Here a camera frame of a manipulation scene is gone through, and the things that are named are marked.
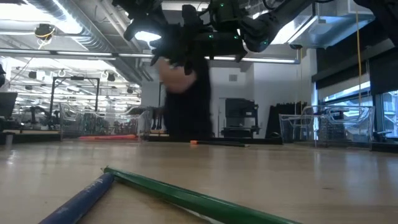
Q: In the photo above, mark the red pencil orange eraser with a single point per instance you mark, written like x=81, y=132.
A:
x=109, y=137

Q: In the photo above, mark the green pencil orange eraser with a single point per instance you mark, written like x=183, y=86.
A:
x=186, y=196

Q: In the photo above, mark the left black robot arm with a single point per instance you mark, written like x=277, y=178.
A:
x=140, y=15

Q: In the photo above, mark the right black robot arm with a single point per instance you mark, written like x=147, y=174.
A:
x=227, y=12

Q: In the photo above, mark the person's hand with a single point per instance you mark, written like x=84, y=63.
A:
x=177, y=79

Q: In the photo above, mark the black printer cabinet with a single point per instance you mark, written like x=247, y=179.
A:
x=241, y=118

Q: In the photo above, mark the person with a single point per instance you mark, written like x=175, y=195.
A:
x=189, y=115

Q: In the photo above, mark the black pen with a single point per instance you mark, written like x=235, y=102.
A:
x=217, y=141

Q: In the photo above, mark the black leaning panels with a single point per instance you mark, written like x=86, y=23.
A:
x=286, y=119

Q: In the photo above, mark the black pencil orange eraser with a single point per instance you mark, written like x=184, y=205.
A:
x=224, y=144

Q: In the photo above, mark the long ceiling light bar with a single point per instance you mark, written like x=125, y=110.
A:
x=77, y=53

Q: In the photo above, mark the black power strip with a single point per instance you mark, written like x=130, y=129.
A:
x=264, y=140

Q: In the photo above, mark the white ceiling air unit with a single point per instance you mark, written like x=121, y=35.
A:
x=329, y=25

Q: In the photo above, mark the clear plastic pencil bin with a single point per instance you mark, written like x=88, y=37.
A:
x=93, y=118

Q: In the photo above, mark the clear plastic pen bin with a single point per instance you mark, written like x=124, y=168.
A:
x=326, y=124

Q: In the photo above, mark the dark monitor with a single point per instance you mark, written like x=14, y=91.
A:
x=7, y=104

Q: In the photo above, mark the grey wall vent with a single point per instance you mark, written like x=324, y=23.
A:
x=233, y=77

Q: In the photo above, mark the silver ceiling duct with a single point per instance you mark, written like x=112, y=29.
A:
x=93, y=28

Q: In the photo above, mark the black rig frame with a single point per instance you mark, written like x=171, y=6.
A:
x=74, y=78

